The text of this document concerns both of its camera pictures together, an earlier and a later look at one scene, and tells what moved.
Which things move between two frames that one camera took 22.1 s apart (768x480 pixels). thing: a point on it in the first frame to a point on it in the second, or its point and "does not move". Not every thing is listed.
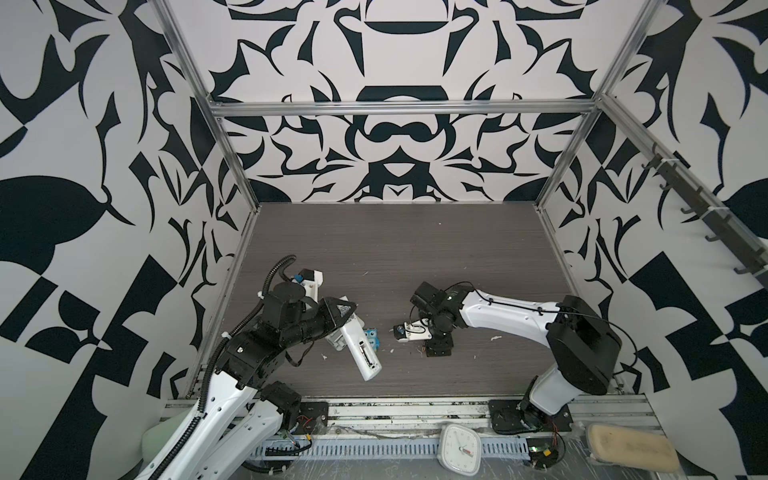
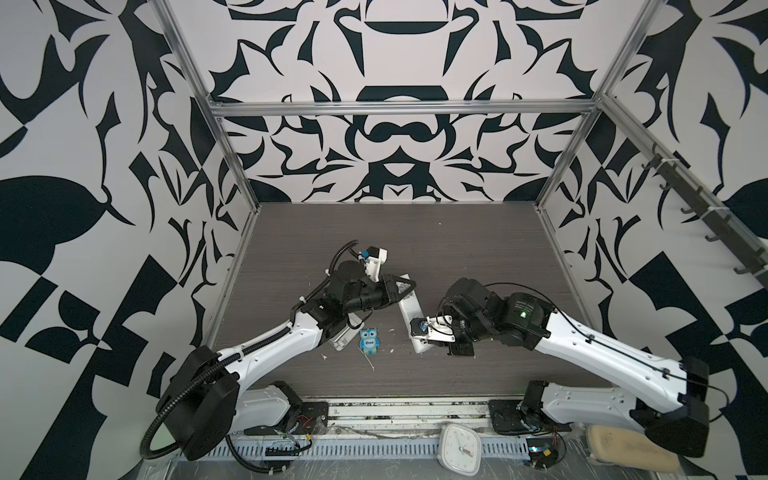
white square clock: [460, 449] does not move
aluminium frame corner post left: [172, 33] does not move
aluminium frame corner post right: [644, 20] does not move
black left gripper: [330, 316] to [388, 289]
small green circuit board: [543, 452] does not move
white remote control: [351, 335] to [410, 309]
